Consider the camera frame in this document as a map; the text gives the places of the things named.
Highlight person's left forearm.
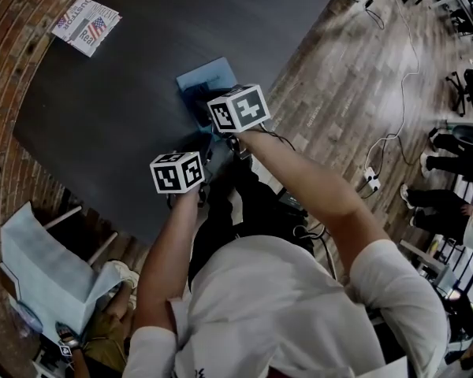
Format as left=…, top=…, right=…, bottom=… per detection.
left=132, top=189, right=203, bottom=332

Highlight blue notebook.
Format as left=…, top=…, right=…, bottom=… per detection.
left=176, top=56, right=238, bottom=144

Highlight flag print magazine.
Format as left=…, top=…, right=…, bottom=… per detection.
left=50, top=0, right=124, bottom=58

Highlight white table leg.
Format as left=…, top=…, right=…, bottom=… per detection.
left=43, top=206, right=83, bottom=231
left=88, top=232, right=119, bottom=267

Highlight person's black trousers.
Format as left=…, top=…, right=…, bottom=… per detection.
left=187, top=154, right=315, bottom=291

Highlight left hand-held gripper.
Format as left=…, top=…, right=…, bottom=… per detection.
left=149, top=142, right=238, bottom=209

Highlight person's right forearm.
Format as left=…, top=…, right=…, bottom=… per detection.
left=236, top=126, right=383, bottom=269

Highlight black device box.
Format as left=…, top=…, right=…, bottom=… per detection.
left=277, top=187, right=309, bottom=214

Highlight white cable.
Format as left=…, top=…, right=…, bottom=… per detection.
left=364, top=0, right=421, bottom=172

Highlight light blue fabric box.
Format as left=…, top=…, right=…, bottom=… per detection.
left=0, top=201, right=124, bottom=336

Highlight white shoe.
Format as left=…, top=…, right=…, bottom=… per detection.
left=101, top=260, right=141, bottom=291

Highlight black office chair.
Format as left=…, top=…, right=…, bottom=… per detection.
left=445, top=64, right=473, bottom=118

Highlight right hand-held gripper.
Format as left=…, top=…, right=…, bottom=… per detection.
left=183, top=83, right=271, bottom=135

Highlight white power strip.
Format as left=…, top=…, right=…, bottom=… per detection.
left=363, top=166, right=382, bottom=192

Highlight person's white shirt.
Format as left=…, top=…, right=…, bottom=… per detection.
left=121, top=234, right=451, bottom=378

